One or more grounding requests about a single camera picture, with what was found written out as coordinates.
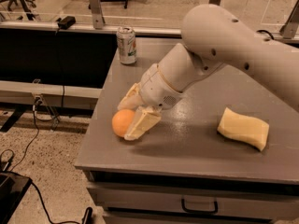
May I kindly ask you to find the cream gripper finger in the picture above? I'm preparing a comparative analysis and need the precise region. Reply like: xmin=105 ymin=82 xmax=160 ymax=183
xmin=118 ymin=83 xmax=145 ymax=110
xmin=124 ymin=106 xmax=162 ymax=141

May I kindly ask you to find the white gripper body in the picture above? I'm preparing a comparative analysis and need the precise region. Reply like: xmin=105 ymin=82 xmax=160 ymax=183
xmin=139 ymin=63 xmax=182 ymax=110

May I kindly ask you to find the orange fruit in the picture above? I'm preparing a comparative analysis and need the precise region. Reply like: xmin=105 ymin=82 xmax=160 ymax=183
xmin=112 ymin=109 xmax=135 ymax=137

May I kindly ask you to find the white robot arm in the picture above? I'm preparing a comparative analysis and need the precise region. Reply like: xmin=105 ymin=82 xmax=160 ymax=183
xmin=118 ymin=4 xmax=299 ymax=140

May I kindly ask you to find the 7up soda can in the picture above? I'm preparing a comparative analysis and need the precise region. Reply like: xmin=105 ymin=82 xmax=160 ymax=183
xmin=116 ymin=26 xmax=136 ymax=64

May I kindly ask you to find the grey cabinet drawer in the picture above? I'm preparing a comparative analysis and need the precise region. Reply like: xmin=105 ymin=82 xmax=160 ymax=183
xmin=87 ymin=182 xmax=299 ymax=220

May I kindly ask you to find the black power adapter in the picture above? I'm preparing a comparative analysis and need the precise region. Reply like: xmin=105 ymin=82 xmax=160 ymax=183
xmin=58 ymin=16 xmax=76 ymax=30

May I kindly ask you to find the yellow sponge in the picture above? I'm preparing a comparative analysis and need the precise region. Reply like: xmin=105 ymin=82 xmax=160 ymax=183
xmin=217 ymin=107 xmax=269 ymax=151

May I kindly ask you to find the black box on floor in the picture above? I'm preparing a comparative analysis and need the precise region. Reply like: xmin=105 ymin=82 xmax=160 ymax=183
xmin=0 ymin=173 xmax=32 ymax=224

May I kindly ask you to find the black floor cable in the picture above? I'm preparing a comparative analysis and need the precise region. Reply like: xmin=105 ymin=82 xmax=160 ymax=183
xmin=0 ymin=98 xmax=82 ymax=224

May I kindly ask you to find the left metal bracket post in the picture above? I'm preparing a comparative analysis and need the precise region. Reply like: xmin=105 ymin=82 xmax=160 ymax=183
xmin=89 ymin=0 xmax=105 ymax=29

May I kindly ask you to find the black drawer handle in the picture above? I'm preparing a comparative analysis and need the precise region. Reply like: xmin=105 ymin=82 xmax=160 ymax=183
xmin=180 ymin=198 xmax=219 ymax=215

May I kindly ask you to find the far right metal bracket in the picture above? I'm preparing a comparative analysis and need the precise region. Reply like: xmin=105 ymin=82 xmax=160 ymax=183
xmin=279 ymin=0 xmax=299 ymax=39

